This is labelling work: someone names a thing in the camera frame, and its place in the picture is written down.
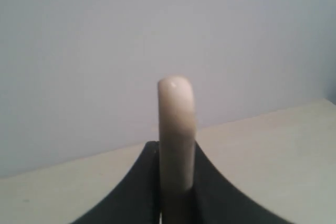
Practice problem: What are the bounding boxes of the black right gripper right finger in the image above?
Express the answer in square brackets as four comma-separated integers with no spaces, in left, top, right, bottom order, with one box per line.
[193,144,284,223]

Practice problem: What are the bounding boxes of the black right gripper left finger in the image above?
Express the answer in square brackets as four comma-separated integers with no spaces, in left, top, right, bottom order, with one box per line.
[74,141,161,224]

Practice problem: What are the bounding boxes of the white paint brush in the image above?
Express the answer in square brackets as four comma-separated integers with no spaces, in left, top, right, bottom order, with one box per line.
[157,76,196,223]

